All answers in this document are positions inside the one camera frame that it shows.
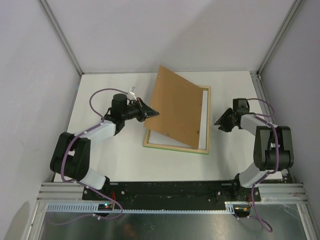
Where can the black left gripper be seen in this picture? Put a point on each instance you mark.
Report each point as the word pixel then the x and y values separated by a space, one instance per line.
pixel 144 110

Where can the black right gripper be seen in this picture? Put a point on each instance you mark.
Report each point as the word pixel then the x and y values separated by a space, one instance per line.
pixel 222 121

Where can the printed photo of two people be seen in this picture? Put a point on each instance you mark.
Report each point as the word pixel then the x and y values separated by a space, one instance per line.
pixel 203 120

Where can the green wooden photo frame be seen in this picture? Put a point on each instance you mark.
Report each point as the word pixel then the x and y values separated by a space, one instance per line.
pixel 207 120

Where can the brown cardboard backing board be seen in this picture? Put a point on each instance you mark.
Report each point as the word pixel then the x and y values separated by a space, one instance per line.
pixel 179 103

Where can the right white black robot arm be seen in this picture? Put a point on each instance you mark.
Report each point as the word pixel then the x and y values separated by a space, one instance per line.
pixel 273 144

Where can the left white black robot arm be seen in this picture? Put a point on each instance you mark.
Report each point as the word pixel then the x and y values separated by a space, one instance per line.
pixel 71 156

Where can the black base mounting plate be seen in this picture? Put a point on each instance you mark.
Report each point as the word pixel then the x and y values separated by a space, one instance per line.
pixel 173 195

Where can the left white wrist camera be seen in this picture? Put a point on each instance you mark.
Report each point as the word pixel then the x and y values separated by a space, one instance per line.
pixel 132 93

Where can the white slotted cable duct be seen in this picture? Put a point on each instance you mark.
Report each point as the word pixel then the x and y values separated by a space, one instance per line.
pixel 107 208

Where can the right aluminium corner post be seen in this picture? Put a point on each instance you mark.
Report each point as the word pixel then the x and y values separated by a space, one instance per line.
pixel 280 34

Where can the aluminium corner post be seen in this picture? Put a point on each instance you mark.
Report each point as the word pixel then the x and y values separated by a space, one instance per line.
pixel 280 34
pixel 53 22

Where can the left aluminium corner post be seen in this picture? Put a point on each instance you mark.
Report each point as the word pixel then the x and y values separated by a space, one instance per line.
pixel 53 22

